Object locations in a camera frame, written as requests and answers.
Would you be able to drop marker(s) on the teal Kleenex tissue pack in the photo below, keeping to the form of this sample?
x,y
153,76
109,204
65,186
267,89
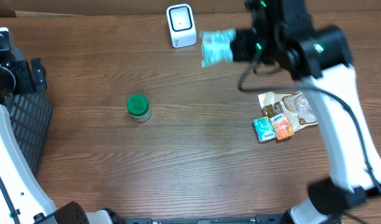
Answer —
x,y
264,129

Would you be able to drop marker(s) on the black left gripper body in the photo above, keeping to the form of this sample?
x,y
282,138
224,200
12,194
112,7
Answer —
x,y
27,76

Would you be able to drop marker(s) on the orange snack packet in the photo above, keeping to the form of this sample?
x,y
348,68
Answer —
x,y
282,126

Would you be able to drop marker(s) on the grey plastic basket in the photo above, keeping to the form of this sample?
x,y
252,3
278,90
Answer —
x,y
30,115

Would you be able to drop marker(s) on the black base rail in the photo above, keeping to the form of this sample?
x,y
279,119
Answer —
x,y
258,219

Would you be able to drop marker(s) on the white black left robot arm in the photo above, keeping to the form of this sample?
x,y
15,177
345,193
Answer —
x,y
22,200

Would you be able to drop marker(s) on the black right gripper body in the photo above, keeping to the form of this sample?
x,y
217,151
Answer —
x,y
245,43

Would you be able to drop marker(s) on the white barcode scanner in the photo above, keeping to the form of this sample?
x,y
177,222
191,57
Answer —
x,y
181,24

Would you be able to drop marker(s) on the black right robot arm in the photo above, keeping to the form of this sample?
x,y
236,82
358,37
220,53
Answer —
x,y
320,63

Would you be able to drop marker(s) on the teal snack packet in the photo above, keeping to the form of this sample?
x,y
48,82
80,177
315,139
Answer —
x,y
216,46

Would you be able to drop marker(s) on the beige Pantree snack bag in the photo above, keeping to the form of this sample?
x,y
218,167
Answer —
x,y
295,106

